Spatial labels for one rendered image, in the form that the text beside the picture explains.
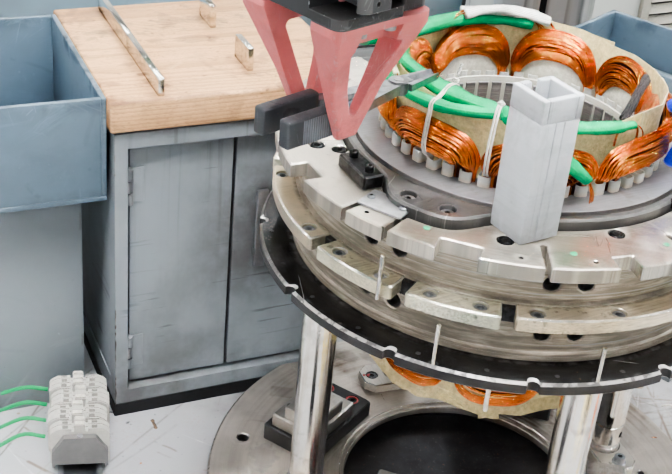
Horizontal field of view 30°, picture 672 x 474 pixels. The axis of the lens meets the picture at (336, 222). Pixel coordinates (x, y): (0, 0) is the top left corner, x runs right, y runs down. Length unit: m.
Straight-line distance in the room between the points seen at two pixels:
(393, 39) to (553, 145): 0.11
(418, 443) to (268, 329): 0.16
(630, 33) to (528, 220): 0.51
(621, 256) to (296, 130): 0.20
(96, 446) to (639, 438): 0.44
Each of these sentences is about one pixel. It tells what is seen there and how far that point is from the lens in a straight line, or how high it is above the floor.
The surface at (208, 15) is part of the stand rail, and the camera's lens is 1.05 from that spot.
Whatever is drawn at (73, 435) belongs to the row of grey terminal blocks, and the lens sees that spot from 0.99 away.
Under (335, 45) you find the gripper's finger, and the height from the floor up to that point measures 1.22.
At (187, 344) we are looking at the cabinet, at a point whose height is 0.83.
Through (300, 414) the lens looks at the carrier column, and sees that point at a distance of 0.89.
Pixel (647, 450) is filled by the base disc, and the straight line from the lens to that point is 1.07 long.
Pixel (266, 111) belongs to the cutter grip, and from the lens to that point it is 0.66.
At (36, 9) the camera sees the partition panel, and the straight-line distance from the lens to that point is 3.14.
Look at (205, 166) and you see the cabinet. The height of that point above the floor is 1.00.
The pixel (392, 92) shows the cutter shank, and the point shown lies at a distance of 0.70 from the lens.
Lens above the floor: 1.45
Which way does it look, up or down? 30 degrees down
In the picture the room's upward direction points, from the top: 6 degrees clockwise
